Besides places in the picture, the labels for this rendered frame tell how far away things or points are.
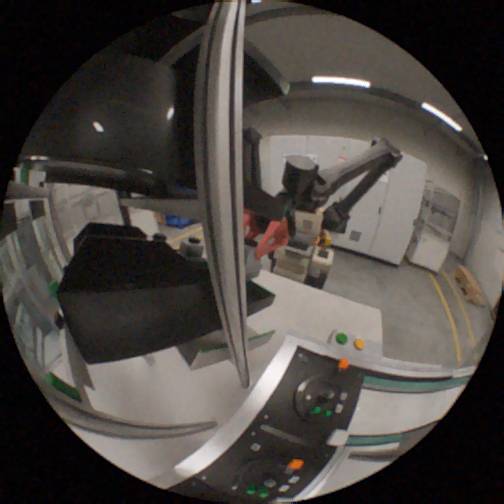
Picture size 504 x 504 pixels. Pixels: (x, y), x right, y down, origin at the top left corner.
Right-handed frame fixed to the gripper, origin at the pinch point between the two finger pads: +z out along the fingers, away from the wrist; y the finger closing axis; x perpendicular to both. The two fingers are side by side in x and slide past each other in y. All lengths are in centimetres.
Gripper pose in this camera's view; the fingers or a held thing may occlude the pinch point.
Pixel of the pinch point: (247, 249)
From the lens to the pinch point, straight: 26.1
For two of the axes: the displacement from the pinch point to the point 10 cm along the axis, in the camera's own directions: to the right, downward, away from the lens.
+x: 2.5, 5.9, 7.6
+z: -5.7, 7.3, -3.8
